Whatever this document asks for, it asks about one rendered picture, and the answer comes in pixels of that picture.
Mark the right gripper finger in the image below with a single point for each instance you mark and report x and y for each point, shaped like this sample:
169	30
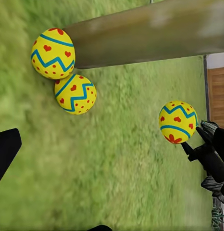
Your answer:
208	139
187	148

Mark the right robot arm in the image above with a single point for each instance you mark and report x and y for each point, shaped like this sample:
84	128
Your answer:
207	155

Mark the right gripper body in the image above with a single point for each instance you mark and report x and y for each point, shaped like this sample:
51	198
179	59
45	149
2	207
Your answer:
207	155

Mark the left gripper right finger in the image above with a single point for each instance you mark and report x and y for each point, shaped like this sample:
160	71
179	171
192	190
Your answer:
218	142

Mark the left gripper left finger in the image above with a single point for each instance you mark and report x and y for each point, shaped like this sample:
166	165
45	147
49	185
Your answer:
10	144

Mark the easter egg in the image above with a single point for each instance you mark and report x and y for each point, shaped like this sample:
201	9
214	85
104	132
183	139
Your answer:
178	121
75	93
53	54

